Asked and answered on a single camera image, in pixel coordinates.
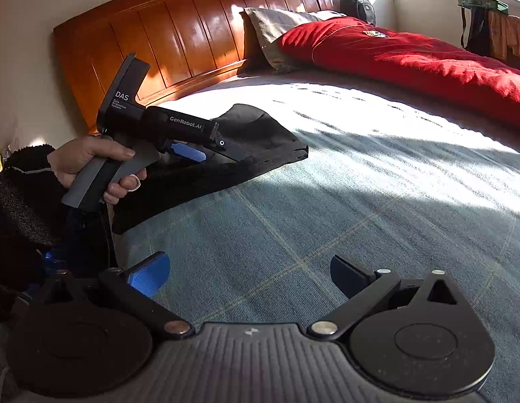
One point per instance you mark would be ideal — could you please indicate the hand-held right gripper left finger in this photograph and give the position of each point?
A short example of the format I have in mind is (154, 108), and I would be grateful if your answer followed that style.
(153, 275)

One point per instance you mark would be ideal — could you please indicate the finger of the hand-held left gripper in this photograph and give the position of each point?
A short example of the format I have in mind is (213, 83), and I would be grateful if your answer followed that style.
(226, 149)
(188, 151)

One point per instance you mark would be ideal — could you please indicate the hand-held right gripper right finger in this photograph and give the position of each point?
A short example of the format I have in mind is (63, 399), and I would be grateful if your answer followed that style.
(348, 277)

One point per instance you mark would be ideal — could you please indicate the black pants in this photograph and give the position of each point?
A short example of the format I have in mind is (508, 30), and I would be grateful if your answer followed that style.
(201, 168)

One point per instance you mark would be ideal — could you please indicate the person's left forearm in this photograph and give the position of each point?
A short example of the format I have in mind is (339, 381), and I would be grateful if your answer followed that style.
(20, 201)

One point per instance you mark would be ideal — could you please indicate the person's left hand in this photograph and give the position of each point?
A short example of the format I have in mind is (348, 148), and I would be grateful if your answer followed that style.
(92, 155)

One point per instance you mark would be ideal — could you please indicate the bed with green plaid sheet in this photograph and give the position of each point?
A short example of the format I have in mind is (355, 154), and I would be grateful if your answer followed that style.
(348, 197)

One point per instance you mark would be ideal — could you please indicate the wooden headboard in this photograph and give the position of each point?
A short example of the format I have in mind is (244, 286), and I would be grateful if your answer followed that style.
(159, 37)

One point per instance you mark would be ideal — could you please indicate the grey pillow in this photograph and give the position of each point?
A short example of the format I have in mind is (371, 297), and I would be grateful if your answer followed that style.
(276, 33)

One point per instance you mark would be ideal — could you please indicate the grey backpack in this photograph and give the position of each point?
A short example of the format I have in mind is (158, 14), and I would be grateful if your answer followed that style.
(357, 4)

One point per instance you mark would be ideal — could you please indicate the red quilt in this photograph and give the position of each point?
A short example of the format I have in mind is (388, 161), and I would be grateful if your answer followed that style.
(411, 58)

